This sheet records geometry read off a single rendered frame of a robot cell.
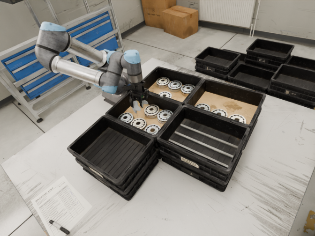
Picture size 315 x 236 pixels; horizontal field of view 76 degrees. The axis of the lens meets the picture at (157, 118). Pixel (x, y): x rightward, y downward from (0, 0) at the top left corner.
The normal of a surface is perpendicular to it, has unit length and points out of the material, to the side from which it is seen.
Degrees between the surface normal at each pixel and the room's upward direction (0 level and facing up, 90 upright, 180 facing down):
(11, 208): 0
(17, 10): 90
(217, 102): 0
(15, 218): 0
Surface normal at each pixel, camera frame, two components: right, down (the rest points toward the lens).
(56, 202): -0.13, -0.69
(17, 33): 0.75, 0.40
